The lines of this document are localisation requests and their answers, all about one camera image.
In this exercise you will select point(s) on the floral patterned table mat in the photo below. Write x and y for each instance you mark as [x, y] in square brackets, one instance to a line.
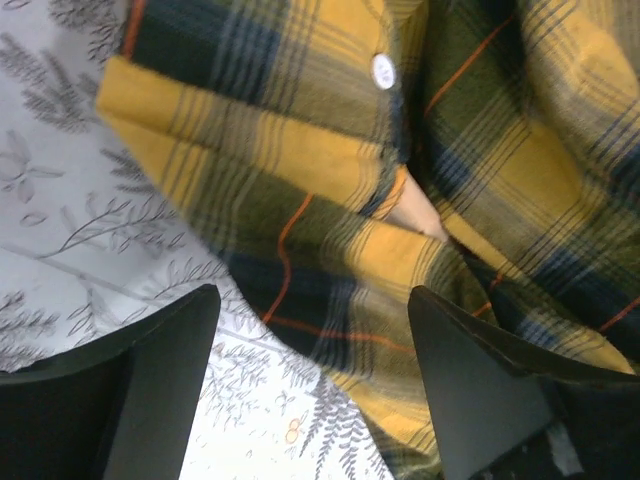
[88, 246]

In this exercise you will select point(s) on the yellow plaid flannel shirt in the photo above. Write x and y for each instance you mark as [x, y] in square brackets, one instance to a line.
[282, 132]

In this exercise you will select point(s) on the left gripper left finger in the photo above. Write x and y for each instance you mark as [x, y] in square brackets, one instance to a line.
[119, 407]

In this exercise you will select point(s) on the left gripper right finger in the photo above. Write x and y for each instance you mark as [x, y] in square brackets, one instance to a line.
[502, 408]

